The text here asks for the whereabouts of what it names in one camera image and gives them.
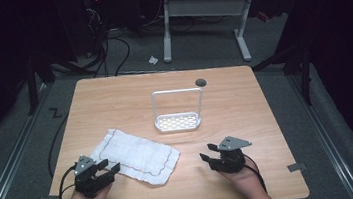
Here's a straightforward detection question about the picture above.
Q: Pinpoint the black metal stand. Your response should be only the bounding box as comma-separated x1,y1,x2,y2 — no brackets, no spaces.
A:
20,47,60,116
249,38,318,112

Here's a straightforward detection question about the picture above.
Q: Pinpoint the small red object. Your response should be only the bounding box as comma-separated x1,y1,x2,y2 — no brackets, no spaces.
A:
256,9,271,24

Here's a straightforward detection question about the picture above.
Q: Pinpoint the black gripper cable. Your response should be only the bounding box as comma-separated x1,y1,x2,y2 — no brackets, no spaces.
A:
53,163,81,199
242,152,269,196

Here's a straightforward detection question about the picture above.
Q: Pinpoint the white towel with scalloped trim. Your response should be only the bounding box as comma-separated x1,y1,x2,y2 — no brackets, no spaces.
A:
87,121,185,193

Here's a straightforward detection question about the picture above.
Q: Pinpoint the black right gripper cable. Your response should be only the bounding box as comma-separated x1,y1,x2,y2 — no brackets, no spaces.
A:
242,152,269,196

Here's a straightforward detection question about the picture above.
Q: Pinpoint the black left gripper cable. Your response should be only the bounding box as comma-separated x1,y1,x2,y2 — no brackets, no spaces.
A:
53,163,81,199

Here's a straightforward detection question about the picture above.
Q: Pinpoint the white plastic towel rack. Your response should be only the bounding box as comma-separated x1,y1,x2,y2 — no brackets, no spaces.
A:
150,85,208,135

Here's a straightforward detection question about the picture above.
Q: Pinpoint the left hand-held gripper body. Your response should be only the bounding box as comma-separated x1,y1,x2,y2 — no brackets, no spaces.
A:
70,151,118,199

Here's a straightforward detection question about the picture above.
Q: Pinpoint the black floor cables bundle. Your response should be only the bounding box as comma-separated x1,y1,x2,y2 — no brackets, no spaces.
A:
68,3,134,82

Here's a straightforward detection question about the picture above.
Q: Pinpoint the thin black floor cable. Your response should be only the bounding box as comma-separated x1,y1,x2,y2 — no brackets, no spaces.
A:
42,114,75,179

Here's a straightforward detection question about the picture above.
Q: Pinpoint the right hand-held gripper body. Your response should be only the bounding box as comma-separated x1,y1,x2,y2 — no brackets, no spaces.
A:
206,133,256,177

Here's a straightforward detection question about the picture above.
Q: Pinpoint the crumpled white paper scrap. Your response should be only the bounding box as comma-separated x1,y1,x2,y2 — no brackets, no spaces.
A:
147,54,159,66

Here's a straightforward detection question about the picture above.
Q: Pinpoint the light wood desk white frame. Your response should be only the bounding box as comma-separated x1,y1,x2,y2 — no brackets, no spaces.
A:
86,0,305,80

